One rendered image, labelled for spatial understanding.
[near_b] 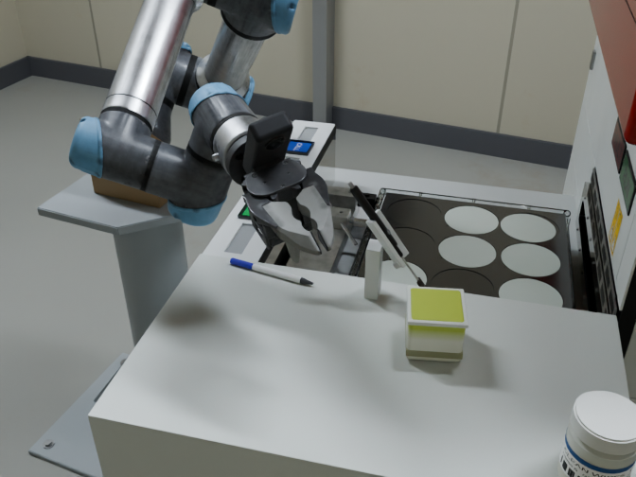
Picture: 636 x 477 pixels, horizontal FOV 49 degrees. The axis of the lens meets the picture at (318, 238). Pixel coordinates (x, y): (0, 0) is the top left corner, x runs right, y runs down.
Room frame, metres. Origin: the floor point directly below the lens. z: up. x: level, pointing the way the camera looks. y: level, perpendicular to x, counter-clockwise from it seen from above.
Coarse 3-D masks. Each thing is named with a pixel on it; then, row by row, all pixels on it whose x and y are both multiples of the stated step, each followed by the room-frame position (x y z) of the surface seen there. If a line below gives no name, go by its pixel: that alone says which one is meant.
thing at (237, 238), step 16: (304, 128) 1.41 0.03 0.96; (320, 128) 1.41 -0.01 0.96; (320, 144) 1.33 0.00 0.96; (304, 160) 1.26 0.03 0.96; (240, 208) 1.07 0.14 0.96; (224, 224) 1.02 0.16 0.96; (240, 224) 1.02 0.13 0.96; (224, 240) 0.97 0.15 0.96; (240, 240) 0.97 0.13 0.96; (256, 240) 0.97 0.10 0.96; (224, 256) 0.92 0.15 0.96; (240, 256) 0.92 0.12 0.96; (256, 256) 0.92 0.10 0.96
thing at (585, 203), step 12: (588, 192) 1.16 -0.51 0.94; (588, 204) 1.11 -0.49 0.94; (576, 216) 1.20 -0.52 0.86; (588, 216) 1.09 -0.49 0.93; (576, 228) 1.16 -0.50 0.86; (588, 228) 1.06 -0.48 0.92; (588, 240) 1.10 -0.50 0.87; (588, 252) 1.06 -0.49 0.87; (600, 252) 0.96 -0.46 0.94; (588, 264) 1.02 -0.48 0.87; (600, 264) 0.92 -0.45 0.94; (588, 276) 0.99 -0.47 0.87; (600, 276) 0.89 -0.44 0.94; (588, 288) 0.95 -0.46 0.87; (600, 288) 0.86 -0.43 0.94; (588, 300) 0.92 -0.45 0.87; (600, 300) 0.83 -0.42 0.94; (600, 312) 0.81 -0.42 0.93
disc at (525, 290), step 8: (512, 280) 0.94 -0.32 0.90; (520, 280) 0.94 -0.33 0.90; (528, 280) 0.94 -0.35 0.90; (536, 280) 0.94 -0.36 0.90; (504, 288) 0.92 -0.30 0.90; (512, 288) 0.92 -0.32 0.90; (520, 288) 0.92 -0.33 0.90; (528, 288) 0.92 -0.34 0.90; (536, 288) 0.92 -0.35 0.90; (544, 288) 0.92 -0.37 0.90; (552, 288) 0.92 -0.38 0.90; (504, 296) 0.89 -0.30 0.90; (512, 296) 0.89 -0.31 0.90; (520, 296) 0.89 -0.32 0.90; (528, 296) 0.89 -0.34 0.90; (536, 296) 0.89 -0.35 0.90; (544, 296) 0.89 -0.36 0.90; (552, 296) 0.89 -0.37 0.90; (560, 296) 0.89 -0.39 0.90; (544, 304) 0.88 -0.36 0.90; (552, 304) 0.88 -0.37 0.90; (560, 304) 0.88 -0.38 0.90
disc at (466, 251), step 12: (444, 240) 1.06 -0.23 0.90; (456, 240) 1.06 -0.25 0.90; (468, 240) 1.06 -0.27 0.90; (480, 240) 1.06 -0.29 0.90; (444, 252) 1.02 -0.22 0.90; (456, 252) 1.02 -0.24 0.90; (468, 252) 1.02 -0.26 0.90; (480, 252) 1.02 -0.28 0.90; (492, 252) 1.02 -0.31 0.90; (456, 264) 0.98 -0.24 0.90; (468, 264) 0.98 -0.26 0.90; (480, 264) 0.98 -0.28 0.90
